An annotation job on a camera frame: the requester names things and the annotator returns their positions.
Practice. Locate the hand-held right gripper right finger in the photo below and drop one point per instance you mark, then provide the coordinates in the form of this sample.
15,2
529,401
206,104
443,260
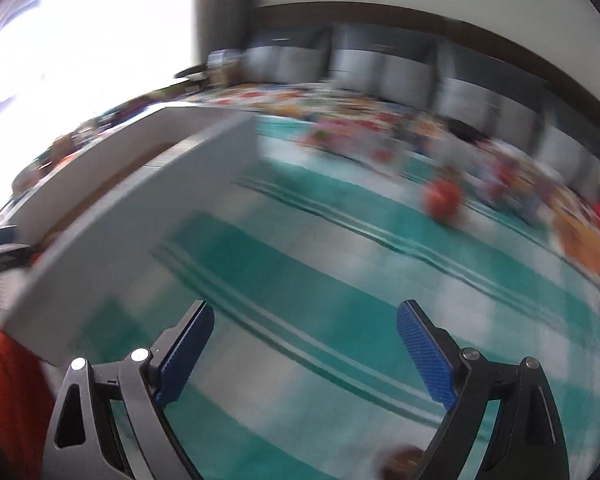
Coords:
425,355

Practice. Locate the red round fruit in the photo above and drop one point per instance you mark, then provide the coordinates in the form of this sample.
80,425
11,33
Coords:
443,201

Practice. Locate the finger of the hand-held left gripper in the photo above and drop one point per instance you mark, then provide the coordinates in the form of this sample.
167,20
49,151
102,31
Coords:
2,251

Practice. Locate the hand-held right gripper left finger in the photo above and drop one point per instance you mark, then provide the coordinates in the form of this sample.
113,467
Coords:
185,355

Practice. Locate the orange cloth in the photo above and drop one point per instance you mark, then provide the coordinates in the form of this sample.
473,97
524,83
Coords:
10,405

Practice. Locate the teal and white plaid blanket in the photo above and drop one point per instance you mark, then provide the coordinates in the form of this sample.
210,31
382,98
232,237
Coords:
330,285

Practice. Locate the grey two-tone pillow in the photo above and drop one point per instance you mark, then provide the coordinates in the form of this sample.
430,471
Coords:
380,65
575,155
285,65
485,95

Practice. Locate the grey curtain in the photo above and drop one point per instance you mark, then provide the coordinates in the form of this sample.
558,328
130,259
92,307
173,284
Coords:
222,10

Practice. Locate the white box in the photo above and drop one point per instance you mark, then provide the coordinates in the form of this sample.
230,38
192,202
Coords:
130,220

